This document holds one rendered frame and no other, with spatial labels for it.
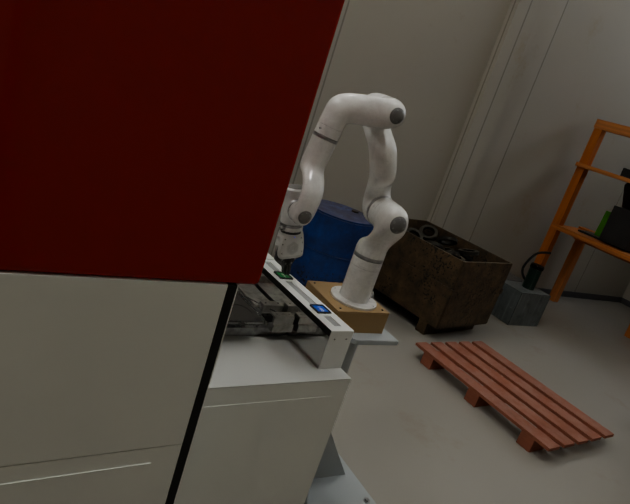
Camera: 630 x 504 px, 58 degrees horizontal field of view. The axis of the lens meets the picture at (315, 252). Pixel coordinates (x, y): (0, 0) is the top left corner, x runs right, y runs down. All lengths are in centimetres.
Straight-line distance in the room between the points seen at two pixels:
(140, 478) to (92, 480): 11
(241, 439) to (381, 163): 102
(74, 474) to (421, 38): 465
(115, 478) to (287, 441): 66
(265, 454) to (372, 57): 383
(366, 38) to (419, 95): 80
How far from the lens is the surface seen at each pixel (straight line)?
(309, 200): 188
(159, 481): 143
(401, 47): 522
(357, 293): 217
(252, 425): 174
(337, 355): 185
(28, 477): 131
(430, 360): 422
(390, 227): 203
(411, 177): 563
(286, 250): 202
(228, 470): 182
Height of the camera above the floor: 166
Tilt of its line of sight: 16 degrees down
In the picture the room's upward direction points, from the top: 18 degrees clockwise
